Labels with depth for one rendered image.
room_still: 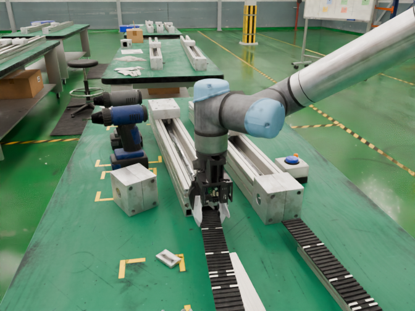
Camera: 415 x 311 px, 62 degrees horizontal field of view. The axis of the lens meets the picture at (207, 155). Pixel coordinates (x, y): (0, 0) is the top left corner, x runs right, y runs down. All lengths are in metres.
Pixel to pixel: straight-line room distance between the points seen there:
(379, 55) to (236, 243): 0.50
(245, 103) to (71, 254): 0.51
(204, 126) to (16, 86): 4.05
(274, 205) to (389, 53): 0.43
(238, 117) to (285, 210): 0.34
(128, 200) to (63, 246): 0.19
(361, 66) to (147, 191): 0.59
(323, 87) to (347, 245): 0.39
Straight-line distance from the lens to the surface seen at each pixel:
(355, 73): 0.69
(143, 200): 0.95
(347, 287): 0.74
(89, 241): 0.89
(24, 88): 4.65
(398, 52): 0.67
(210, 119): 0.71
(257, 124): 0.65
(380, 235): 0.97
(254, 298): 0.69
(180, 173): 0.97
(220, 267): 0.73
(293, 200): 0.91
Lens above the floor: 1.31
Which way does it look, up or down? 25 degrees down
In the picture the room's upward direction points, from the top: straight up
